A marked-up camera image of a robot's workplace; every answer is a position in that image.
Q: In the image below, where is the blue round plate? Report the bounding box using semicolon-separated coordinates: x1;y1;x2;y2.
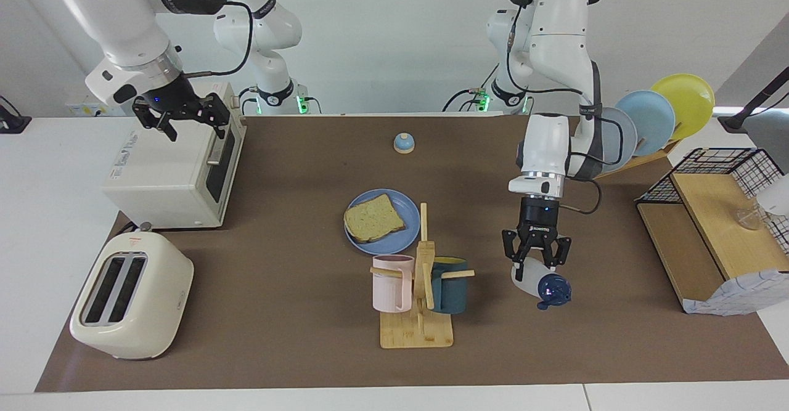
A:
344;189;421;256

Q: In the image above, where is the black desk device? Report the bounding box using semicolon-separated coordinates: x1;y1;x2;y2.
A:
0;96;33;134

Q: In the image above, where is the light blue plate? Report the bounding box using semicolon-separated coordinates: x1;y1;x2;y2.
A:
615;90;676;156

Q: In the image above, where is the teal mug with yellow inside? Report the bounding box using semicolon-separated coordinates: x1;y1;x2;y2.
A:
430;256;468;313

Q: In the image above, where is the clear glass cup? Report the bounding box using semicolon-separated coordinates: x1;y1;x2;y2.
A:
737;206;768;232

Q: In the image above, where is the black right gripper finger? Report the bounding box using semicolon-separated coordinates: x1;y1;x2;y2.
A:
133;103;178;142
191;92;230;139

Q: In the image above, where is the wooden plate rack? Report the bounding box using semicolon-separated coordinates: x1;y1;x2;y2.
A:
595;139;682;181

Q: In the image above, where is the wooden mug tree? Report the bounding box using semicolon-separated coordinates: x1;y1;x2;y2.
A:
370;202;476;349

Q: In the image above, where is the pale grey plate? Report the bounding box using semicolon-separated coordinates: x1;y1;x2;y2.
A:
595;107;639;171

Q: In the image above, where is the white toaster oven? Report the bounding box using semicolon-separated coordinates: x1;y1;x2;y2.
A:
102;81;247;229

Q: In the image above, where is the pink mug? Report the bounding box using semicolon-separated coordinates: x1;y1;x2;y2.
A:
372;254;415;313

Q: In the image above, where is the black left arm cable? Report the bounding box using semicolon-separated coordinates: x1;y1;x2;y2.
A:
505;0;603;216

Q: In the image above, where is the white grid-patterned cloth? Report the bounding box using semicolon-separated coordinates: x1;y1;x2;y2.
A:
683;269;789;317

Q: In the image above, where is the brown table mat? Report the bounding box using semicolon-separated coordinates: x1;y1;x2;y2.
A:
35;114;789;393

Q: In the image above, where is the toasted bread slice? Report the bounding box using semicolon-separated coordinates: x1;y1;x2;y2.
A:
344;193;407;243

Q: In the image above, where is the cream two-slot toaster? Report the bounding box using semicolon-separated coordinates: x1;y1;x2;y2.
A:
69;229;195;360

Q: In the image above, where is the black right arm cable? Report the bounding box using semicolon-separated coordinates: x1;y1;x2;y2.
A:
182;1;253;79

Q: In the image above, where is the yellow plate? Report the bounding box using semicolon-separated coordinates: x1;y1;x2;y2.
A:
650;73;716;140

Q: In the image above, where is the seasoning bottle with navy cap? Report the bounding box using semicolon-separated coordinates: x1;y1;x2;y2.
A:
510;257;572;311

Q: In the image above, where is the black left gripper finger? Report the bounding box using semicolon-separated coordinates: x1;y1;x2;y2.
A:
542;237;572;270
501;229;534;267

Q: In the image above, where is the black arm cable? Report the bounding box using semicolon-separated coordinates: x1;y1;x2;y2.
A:
182;1;253;79
505;0;603;216

